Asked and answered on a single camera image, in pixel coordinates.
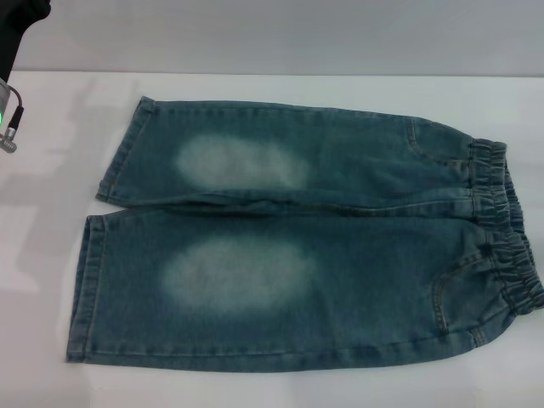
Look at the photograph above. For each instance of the blue denim shorts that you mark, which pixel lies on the blue denim shorts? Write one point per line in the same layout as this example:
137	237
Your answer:
348	272

